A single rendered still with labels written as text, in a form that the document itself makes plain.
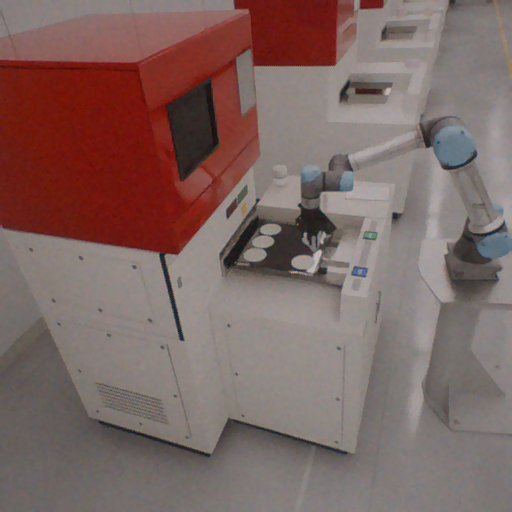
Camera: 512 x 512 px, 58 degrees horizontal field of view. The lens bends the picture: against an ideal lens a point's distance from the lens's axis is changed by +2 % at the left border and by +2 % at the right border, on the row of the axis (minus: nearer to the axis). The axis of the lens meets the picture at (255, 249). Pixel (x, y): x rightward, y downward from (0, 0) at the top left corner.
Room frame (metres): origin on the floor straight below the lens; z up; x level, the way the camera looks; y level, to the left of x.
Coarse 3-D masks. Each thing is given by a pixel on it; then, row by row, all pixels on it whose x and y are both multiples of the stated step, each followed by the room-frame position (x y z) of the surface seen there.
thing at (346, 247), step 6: (342, 240) 1.72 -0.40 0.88; (348, 240) 1.72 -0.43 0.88; (354, 240) 1.71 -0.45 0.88; (342, 246) 1.68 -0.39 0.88; (348, 246) 1.67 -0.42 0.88; (354, 246) 1.67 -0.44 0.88; (336, 252) 1.63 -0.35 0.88; (342, 252) 1.63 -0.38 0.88; (348, 252) 1.63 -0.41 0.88; (330, 276) 1.47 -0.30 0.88; (330, 282) 1.46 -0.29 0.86; (336, 282) 1.45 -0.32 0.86; (342, 282) 1.44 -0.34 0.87
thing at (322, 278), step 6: (252, 270) 1.63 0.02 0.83; (258, 270) 1.62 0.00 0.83; (264, 270) 1.61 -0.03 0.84; (270, 270) 1.60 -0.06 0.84; (288, 276) 1.57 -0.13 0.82; (294, 276) 1.56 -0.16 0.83; (300, 276) 1.55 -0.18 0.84; (306, 276) 1.54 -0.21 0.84; (312, 276) 1.53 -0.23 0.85; (318, 276) 1.52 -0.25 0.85; (324, 276) 1.51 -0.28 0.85; (324, 282) 1.50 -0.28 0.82
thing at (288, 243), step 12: (288, 228) 1.84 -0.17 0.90; (252, 240) 1.77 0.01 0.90; (276, 240) 1.75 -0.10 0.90; (288, 240) 1.74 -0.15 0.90; (300, 240) 1.73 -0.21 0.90; (324, 240) 1.71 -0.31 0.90; (276, 252) 1.65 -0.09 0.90; (288, 252) 1.64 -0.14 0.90; (300, 252) 1.63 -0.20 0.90; (312, 252) 1.63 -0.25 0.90; (264, 264) 1.57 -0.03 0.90; (276, 264) 1.56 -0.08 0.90; (288, 264) 1.55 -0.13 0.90
